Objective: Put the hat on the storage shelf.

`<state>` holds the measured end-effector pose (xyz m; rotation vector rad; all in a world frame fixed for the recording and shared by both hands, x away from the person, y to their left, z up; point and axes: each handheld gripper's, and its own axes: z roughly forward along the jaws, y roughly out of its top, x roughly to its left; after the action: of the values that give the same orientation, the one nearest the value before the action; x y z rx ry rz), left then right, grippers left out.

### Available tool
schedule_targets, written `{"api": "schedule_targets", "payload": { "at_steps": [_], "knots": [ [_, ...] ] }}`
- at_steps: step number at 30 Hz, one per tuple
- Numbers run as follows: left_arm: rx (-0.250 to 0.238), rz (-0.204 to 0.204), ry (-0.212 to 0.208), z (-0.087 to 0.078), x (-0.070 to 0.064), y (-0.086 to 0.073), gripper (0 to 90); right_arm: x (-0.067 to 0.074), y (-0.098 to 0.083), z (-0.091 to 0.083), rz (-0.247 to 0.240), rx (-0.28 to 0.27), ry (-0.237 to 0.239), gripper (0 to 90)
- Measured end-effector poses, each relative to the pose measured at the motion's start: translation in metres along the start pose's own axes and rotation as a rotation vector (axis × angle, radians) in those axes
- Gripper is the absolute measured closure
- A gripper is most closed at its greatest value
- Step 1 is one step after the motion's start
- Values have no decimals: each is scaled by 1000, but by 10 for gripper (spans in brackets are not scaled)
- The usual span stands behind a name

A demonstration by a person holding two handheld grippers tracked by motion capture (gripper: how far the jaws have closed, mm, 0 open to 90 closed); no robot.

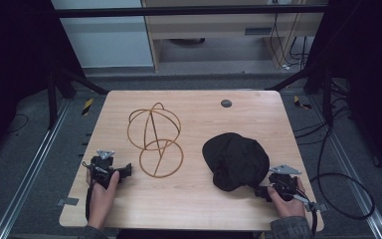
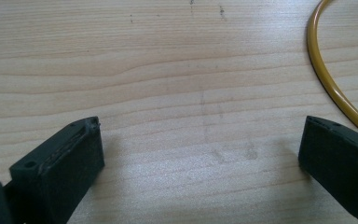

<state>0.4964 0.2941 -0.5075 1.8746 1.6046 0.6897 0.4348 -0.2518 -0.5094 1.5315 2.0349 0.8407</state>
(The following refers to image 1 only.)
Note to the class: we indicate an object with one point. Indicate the white plug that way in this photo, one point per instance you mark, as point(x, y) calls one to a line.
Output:
point(286, 67)

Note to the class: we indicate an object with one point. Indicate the black metal stand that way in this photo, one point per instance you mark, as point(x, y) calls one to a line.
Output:
point(52, 99)
point(326, 96)

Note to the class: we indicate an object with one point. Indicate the black cap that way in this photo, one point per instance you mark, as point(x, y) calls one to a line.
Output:
point(235, 161)

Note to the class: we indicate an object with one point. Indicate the silver metal floor rail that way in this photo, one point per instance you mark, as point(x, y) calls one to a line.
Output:
point(30, 169)
point(354, 179)

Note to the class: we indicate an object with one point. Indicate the person's left hand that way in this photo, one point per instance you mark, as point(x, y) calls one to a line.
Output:
point(101, 202)

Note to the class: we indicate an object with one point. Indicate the person's right hand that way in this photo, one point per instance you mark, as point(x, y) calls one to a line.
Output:
point(290, 207)

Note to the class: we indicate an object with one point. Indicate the yellow black striped tape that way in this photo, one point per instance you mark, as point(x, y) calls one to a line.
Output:
point(301, 103)
point(87, 107)

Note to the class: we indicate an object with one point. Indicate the light wooden desk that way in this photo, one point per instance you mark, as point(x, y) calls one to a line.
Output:
point(212, 26)

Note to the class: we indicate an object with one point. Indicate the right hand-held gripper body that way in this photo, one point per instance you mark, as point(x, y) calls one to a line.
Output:
point(283, 184)

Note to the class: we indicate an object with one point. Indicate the black horizontal frame bar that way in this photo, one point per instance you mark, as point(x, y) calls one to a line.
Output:
point(179, 11)

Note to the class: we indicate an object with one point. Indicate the grey tape piece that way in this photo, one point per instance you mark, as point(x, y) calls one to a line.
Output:
point(68, 201)
point(319, 207)

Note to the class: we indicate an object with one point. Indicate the black curtain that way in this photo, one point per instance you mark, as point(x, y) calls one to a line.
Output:
point(16, 66)
point(368, 66)

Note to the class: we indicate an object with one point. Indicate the grey round table grommet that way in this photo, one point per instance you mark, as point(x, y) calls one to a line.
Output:
point(226, 103)

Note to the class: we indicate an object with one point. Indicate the white cabinet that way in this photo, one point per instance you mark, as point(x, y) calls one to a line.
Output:
point(106, 40)

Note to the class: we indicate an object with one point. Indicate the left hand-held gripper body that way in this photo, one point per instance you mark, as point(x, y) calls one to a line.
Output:
point(101, 167)

